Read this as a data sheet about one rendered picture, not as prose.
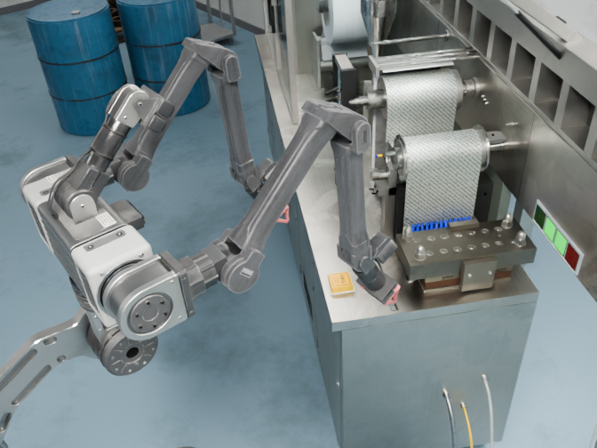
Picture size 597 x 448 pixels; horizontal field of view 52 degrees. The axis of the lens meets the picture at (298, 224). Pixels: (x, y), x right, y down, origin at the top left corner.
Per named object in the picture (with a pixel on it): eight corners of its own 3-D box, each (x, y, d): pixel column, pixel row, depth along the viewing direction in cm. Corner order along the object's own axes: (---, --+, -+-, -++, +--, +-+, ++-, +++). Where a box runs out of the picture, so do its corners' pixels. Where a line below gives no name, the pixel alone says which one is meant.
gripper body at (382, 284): (372, 266, 169) (362, 253, 164) (399, 284, 163) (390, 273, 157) (357, 284, 169) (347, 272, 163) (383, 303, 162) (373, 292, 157)
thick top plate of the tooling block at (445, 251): (394, 248, 199) (395, 234, 196) (512, 232, 203) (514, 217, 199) (409, 281, 187) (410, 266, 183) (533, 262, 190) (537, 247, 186)
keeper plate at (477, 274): (458, 287, 192) (463, 260, 185) (489, 283, 192) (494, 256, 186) (462, 292, 190) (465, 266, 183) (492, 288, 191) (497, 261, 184)
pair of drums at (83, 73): (49, 117, 508) (11, 6, 453) (181, 75, 565) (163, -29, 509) (83, 153, 458) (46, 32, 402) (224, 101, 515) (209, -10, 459)
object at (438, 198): (402, 227, 200) (406, 180, 189) (472, 217, 202) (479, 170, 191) (403, 228, 199) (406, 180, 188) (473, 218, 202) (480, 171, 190)
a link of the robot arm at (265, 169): (228, 171, 187) (244, 182, 181) (254, 143, 188) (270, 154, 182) (248, 191, 196) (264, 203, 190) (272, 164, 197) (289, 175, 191)
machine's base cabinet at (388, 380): (269, 157, 438) (258, 40, 386) (357, 146, 444) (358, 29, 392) (342, 483, 238) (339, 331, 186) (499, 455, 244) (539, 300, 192)
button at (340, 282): (327, 279, 199) (327, 274, 198) (348, 276, 200) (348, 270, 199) (331, 293, 194) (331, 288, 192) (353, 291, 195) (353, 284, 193)
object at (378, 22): (355, 135, 275) (356, 7, 240) (386, 131, 276) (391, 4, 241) (363, 150, 264) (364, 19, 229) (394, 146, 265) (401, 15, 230)
